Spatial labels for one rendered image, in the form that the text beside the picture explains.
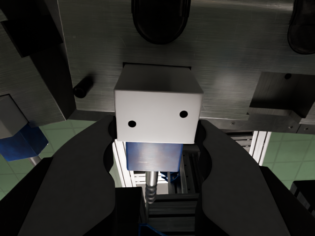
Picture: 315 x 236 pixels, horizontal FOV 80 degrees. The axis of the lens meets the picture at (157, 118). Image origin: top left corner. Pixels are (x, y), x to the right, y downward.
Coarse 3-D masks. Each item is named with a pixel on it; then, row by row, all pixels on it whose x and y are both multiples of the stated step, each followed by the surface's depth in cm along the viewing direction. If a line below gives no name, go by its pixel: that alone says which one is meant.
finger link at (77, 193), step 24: (72, 144) 9; (96, 144) 9; (48, 168) 7; (72, 168) 7; (96, 168) 8; (48, 192) 6; (72, 192) 6; (96, 192) 7; (48, 216) 6; (72, 216) 6; (96, 216) 6
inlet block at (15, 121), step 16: (0, 96) 20; (0, 112) 19; (16, 112) 20; (0, 128) 19; (16, 128) 20; (32, 128) 23; (0, 144) 22; (16, 144) 22; (32, 144) 22; (32, 160) 24
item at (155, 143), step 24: (144, 72) 13; (168, 72) 13; (120, 96) 10; (144, 96) 10; (168, 96) 10; (192, 96) 10; (120, 120) 11; (144, 120) 11; (168, 120) 11; (192, 120) 11; (144, 144) 14; (168, 144) 14; (144, 168) 15; (168, 168) 15
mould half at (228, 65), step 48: (96, 0) 12; (192, 0) 12; (240, 0) 13; (288, 0) 13; (96, 48) 14; (144, 48) 14; (192, 48) 14; (240, 48) 14; (288, 48) 14; (96, 96) 16; (240, 96) 16
